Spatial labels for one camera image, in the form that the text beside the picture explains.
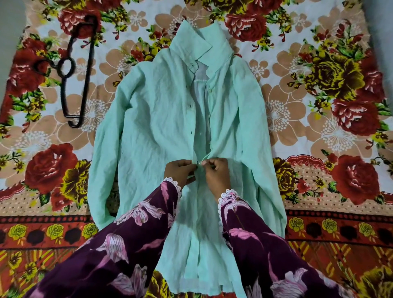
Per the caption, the person's left hand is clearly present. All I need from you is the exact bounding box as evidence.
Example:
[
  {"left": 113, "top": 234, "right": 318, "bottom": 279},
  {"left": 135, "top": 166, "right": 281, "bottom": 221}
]
[{"left": 163, "top": 159, "right": 197, "bottom": 192}]

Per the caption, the person's right hand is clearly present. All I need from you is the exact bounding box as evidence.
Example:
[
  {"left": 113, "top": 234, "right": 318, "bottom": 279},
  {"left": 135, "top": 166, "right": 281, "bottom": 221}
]
[{"left": 201, "top": 157, "right": 232, "bottom": 202}]

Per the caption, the mint green shirt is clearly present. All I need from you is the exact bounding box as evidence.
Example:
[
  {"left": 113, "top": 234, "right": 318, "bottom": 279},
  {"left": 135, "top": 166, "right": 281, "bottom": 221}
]
[{"left": 87, "top": 20, "right": 288, "bottom": 298}]

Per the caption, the black hanger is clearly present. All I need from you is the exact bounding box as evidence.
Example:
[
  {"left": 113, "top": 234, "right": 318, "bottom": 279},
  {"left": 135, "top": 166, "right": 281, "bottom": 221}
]
[{"left": 33, "top": 17, "right": 99, "bottom": 129}]

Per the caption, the person's right forearm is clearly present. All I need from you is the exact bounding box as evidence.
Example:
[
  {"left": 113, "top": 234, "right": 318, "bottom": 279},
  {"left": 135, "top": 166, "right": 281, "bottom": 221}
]
[{"left": 217, "top": 189, "right": 357, "bottom": 298}]

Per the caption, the person's left forearm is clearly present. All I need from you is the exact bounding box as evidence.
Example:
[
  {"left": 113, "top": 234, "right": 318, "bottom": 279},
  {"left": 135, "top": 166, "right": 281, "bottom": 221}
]
[{"left": 24, "top": 177, "right": 183, "bottom": 298}]

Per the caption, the floral red and yellow bedsheet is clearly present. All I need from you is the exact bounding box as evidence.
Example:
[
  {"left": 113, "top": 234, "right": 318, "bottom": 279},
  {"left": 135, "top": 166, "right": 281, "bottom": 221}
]
[{"left": 0, "top": 0, "right": 393, "bottom": 298}]

